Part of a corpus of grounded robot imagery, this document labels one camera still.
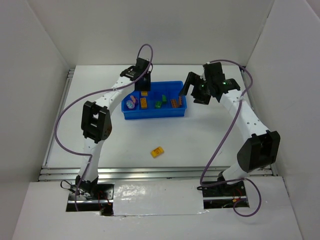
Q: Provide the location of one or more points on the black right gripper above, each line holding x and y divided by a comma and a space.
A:
197, 88

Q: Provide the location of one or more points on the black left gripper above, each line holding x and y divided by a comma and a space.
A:
143, 81

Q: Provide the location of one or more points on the yellow lego brick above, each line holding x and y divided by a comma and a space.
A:
157, 152
144, 93

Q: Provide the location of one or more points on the yellow lego plate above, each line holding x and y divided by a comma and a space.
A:
143, 103

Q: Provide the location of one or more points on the purple lego brick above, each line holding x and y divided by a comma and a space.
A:
134, 100

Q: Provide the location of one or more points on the green lego brick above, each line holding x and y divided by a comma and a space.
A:
158, 104

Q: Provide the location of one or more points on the purple flower lego piece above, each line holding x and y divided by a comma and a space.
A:
130, 105

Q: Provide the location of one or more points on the brown lego plate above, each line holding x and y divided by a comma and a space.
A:
174, 103
180, 102

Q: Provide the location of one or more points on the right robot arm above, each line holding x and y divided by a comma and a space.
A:
260, 147

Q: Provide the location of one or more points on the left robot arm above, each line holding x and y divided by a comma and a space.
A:
96, 121

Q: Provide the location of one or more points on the blue divided plastic bin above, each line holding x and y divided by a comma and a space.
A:
170, 89

